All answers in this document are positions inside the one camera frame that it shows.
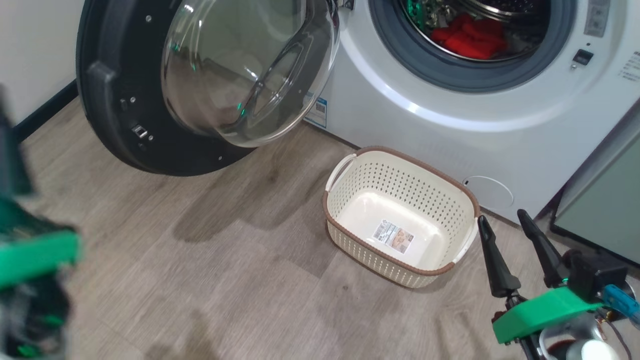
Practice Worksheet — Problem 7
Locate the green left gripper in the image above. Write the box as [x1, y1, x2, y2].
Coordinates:
[0, 82, 82, 292]

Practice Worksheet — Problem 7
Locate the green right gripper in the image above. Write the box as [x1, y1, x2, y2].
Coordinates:
[477, 209, 604, 346]

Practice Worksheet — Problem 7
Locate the black glass washing machine door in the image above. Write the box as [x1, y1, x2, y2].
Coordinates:
[76, 0, 342, 177]

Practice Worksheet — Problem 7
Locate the red garment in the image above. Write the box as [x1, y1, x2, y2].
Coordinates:
[429, 14, 508, 61]

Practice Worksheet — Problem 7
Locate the paper label in basket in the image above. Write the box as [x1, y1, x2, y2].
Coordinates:
[372, 218, 416, 255]

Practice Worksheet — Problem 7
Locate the beige perforated laundry basket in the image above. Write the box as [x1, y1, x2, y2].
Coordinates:
[322, 146, 482, 290]

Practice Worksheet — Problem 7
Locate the white washing machine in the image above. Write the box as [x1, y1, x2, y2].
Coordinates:
[302, 0, 640, 226]

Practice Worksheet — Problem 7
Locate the black skirting board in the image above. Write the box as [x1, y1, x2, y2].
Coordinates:
[12, 79, 80, 143]

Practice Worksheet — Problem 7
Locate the round white filter cover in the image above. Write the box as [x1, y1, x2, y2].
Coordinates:
[462, 175, 515, 210]

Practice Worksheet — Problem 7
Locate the grey green cabinet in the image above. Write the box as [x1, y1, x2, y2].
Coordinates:
[550, 97, 640, 267]

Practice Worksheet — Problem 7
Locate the blue white energy sticker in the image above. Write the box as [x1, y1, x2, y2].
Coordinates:
[303, 95, 328, 129]

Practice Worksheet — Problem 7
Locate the grey rectangular washer sticker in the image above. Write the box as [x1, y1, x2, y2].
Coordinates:
[584, 0, 612, 38]

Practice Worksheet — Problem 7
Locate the blue-plug right camera cable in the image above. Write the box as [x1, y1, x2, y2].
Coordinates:
[601, 284, 640, 328]

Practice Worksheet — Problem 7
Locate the thin brown right arm cable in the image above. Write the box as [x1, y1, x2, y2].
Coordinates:
[597, 310, 634, 360]

